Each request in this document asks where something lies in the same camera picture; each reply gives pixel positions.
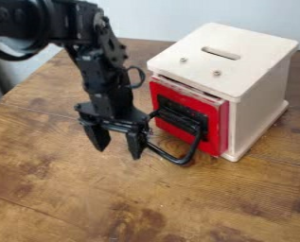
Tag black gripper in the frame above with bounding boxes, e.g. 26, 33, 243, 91
76, 84, 149, 160

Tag black metal drawer handle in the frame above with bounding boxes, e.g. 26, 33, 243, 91
148, 108, 208, 165

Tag red drawer front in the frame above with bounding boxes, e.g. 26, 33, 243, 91
150, 76, 229, 156

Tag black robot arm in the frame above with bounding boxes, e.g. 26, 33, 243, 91
0, 0, 149, 159

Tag white wooden drawer box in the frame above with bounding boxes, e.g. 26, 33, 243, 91
148, 23, 299, 162

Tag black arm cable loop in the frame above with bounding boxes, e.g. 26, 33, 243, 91
125, 65, 148, 90

